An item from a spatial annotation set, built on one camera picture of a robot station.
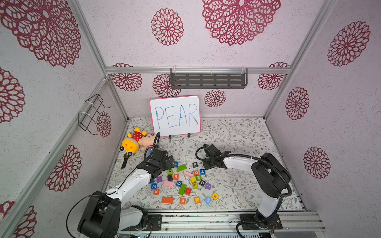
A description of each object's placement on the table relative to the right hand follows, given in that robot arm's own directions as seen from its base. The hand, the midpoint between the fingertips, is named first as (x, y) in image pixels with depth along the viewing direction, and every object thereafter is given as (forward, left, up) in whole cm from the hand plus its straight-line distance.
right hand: (204, 161), depth 95 cm
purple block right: (-16, -2, 0) cm, 16 cm away
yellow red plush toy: (+7, +47, +8) cm, 49 cm away
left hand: (-4, +23, +6) cm, 24 cm away
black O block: (-14, +2, +1) cm, 14 cm away
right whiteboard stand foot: (+21, +11, +1) cm, 23 cm away
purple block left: (-12, +27, +1) cm, 30 cm away
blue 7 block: (-7, +1, +1) cm, 7 cm away
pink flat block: (-15, +21, +1) cm, 26 cm away
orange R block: (-11, +17, 0) cm, 20 cm away
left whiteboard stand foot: (+18, +24, +2) cm, 30 cm away
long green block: (-18, +13, +1) cm, 22 cm away
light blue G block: (-23, -1, +1) cm, 23 cm away
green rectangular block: (-5, +14, +1) cm, 15 cm away
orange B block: (-20, +27, +1) cm, 34 cm away
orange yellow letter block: (-24, +5, +1) cm, 24 cm away
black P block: (-2, +6, 0) cm, 6 cm away
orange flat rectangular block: (-24, +21, 0) cm, 31 cm away
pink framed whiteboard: (+28, +20, +14) cm, 37 cm away
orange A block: (-24, +12, +1) cm, 27 cm away
